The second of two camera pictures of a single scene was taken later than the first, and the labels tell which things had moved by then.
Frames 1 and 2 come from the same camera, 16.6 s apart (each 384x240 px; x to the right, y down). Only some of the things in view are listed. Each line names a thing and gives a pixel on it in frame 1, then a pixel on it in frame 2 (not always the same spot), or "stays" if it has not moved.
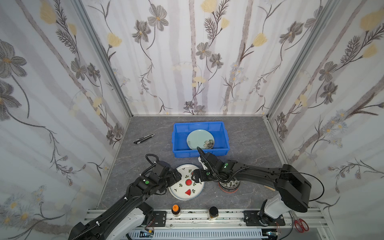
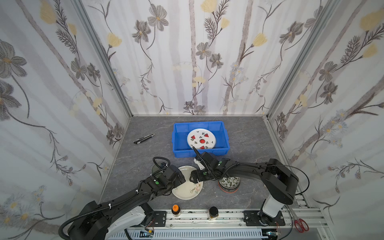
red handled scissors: (300, 224) stays
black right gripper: (207, 159) stays
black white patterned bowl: (231, 184) stays
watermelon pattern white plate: (186, 189) → (201, 139)
